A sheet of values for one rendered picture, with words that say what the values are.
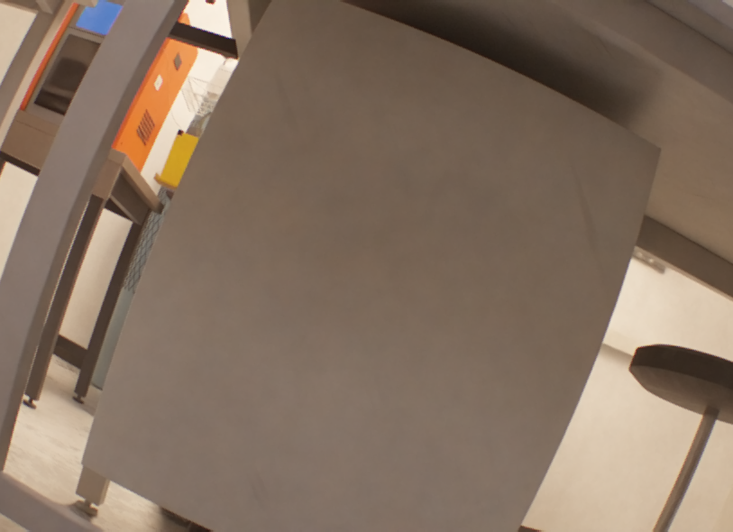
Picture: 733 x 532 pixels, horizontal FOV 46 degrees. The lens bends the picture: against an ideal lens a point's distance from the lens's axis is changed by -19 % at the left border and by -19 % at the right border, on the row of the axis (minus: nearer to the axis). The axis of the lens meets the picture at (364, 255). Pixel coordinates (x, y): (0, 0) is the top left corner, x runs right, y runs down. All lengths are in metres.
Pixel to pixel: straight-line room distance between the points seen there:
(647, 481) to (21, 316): 3.83
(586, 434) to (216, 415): 3.32
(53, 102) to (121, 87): 1.72
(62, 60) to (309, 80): 1.56
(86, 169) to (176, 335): 0.30
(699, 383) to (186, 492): 0.68
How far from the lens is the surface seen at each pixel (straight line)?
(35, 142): 2.47
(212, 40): 1.56
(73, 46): 2.62
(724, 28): 0.95
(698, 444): 1.43
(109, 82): 0.87
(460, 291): 1.09
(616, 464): 4.37
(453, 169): 1.11
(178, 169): 3.09
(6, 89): 1.76
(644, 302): 4.39
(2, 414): 0.87
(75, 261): 2.46
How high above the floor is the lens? 0.41
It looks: 7 degrees up
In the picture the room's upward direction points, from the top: 23 degrees clockwise
